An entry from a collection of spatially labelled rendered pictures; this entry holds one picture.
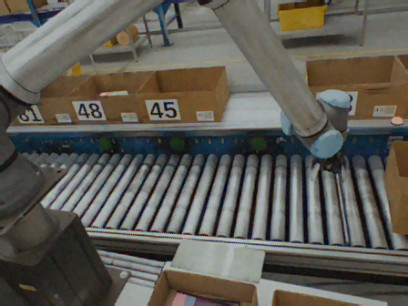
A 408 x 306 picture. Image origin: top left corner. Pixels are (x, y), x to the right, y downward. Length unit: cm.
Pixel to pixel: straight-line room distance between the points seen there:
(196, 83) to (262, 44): 109
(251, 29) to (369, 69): 109
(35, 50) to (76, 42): 10
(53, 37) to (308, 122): 65
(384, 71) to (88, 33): 136
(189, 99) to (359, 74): 82
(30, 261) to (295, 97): 75
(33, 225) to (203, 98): 91
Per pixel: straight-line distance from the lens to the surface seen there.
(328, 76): 176
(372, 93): 150
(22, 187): 83
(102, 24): 84
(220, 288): 103
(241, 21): 74
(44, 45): 87
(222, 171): 148
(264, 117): 157
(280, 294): 98
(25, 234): 93
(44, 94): 231
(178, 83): 185
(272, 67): 79
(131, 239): 131
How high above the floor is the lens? 167
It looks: 35 degrees down
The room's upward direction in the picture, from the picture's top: 10 degrees counter-clockwise
